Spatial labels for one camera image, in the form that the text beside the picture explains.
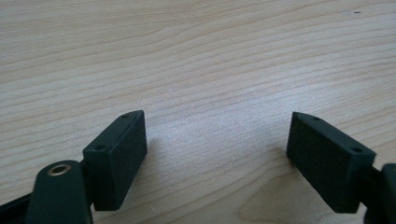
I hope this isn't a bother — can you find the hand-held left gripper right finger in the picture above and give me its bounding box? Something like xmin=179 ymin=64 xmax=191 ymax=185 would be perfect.
xmin=286 ymin=111 xmax=377 ymax=215

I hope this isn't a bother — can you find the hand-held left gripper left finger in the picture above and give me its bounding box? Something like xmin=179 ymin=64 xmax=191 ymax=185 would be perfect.
xmin=81 ymin=109 xmax=149 ymax=212

